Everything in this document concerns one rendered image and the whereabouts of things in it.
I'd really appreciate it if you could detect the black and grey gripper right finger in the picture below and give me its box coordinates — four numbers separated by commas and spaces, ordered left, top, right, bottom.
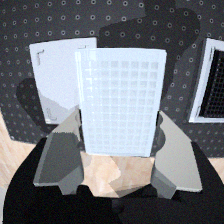
150, 110, 224, 224

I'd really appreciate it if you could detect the white well plate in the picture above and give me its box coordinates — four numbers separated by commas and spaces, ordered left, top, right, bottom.
74, 48, 166, 156

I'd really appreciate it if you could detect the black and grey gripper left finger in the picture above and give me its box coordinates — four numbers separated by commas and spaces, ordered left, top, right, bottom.
2, 108, 84, 224

